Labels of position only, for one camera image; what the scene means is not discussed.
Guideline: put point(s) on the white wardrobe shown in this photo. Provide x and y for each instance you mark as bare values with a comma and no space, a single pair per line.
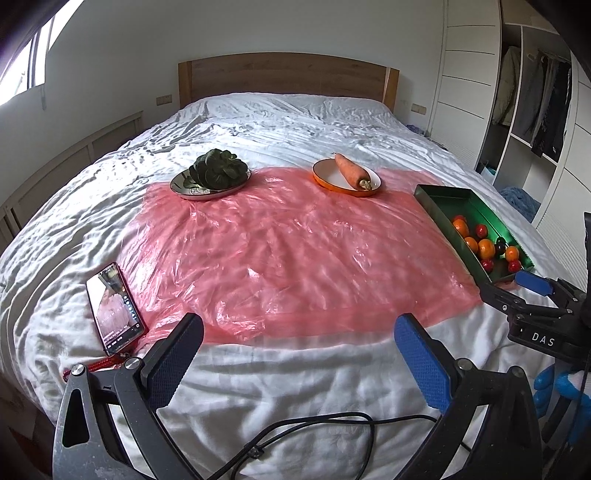
466,69

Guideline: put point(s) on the small blue cloth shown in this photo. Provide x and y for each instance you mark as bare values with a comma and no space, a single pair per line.
418,129

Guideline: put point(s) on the blue fluffy cloth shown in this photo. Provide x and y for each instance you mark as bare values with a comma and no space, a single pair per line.
519,198

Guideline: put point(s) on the pink plastic sheet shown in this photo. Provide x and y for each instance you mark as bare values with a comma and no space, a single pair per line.
300,249

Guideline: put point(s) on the orange rimmed white plate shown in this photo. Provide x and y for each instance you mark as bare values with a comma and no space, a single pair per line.
328,173

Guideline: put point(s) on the carrot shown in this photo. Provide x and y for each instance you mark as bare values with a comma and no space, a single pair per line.
351,168

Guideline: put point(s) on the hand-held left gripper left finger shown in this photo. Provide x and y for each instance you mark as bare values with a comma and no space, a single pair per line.
178,357

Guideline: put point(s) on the wooden headboard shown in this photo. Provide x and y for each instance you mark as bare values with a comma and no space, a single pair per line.
286,76

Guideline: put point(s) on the window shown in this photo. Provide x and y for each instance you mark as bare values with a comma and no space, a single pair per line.
23,60

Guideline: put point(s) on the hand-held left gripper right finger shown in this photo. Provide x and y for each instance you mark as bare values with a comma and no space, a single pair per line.
422,355

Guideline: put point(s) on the orange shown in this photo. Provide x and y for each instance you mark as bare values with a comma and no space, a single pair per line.
460,227
470,243
485,248
511,254

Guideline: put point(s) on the smartphone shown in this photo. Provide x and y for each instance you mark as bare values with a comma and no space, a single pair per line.
113,307

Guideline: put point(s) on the green metal tray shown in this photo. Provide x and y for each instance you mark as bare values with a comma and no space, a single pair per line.
443,196

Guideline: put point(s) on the dark hanging clothes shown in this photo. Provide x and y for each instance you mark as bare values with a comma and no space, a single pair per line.
551,115

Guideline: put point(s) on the grey hanging jacket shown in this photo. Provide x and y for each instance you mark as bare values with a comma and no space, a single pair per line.
531,101

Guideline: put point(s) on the teal box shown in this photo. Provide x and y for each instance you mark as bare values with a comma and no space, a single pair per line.
489,171

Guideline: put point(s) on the beige hanging jacket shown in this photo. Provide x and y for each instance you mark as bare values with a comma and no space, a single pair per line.
505,85

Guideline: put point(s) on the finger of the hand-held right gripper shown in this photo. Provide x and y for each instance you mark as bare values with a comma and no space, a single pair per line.
533,281
501,301

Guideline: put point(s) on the person's right hand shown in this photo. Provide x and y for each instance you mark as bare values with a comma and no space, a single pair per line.
547,383

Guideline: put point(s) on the dark green leafy vegetable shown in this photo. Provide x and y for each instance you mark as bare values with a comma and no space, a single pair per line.
217,168

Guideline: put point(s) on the wall socket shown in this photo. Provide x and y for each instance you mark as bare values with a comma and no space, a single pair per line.
418,109
164,99

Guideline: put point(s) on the silver plate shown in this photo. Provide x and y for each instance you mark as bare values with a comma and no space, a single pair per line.
183,187

